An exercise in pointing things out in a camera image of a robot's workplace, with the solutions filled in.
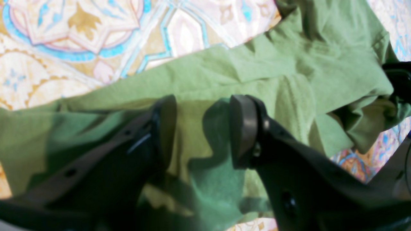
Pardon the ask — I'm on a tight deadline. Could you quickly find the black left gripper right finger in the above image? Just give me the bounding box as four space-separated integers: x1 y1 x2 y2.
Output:
229 95 410 231

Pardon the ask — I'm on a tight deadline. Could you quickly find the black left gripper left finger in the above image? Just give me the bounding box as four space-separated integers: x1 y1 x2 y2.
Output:
1 95 177 231

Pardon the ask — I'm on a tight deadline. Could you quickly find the olive green t-shirt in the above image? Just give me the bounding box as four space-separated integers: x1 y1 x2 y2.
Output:
1 0 410 231

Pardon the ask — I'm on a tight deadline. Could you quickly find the patterned tile tablecloth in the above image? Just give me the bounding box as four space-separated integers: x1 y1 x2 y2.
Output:
0 0 410 231

